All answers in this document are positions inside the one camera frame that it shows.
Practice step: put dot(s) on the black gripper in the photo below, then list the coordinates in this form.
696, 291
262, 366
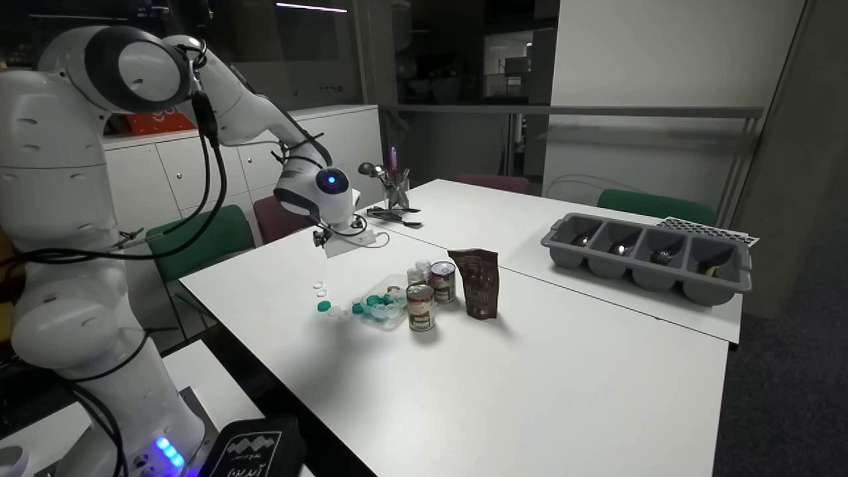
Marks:
340, 227

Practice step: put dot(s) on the white bottle cap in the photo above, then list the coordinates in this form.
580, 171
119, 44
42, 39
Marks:
393, 291
323, 284

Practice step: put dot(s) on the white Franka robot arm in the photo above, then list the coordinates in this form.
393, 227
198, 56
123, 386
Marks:
62, 175

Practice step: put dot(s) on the green bottle cap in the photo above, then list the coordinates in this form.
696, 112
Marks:
381, 305
324, 305
358, 308

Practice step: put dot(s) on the dark ladle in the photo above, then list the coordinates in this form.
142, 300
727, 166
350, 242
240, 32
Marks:
366, 168

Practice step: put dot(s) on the metal utensil holder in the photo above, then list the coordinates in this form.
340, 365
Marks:
395, 195

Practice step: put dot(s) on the purple utensil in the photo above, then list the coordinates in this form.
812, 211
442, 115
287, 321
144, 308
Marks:
393, 160

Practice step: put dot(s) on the green chair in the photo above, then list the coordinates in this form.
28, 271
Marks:
658, 206
201, 242

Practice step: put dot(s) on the white cabinet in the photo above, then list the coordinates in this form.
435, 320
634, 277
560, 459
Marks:
177, 175

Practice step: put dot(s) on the orange object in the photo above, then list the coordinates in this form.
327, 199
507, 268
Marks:
161, 124

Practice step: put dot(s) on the black box device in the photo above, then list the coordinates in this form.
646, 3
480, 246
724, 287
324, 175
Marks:
252, 452

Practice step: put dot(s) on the grey metal handrail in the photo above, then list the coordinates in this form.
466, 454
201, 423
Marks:
573, 112

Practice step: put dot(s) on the grey cutlery tray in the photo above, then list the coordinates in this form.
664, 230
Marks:
646, 256

